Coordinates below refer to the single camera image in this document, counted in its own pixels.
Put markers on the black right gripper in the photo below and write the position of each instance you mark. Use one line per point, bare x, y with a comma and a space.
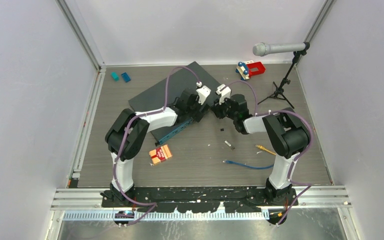
218, 108

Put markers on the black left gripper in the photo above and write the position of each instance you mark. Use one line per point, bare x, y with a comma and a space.
197, 114

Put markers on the silver SFP transceiver module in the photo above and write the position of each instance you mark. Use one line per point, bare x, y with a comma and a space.
229, 145

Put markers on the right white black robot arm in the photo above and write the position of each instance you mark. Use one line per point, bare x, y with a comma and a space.
288, 134

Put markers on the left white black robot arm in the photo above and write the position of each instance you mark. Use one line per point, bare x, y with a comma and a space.
127, 134

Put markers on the red white blue toy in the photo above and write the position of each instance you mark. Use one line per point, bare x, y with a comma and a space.
248, 69

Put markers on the red and gold card box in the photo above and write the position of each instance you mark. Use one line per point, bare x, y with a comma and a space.
160, 154

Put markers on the black microphone tripod stand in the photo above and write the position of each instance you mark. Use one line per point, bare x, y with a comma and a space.
278, 93

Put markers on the grey microphone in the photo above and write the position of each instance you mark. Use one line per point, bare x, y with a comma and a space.
264, 49

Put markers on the blue plastic block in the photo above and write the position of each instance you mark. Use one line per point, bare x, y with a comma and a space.
126, 78

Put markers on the teal plastic block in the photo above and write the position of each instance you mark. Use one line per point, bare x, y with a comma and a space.
115, 76

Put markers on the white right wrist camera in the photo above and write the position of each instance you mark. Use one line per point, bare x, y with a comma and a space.
223, 92

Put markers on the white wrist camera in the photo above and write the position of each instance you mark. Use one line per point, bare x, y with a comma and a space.
223, 92
203, 93

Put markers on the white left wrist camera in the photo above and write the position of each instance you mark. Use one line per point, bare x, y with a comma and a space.
203, 93

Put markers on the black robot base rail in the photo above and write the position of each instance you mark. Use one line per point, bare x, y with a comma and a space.
235, 199

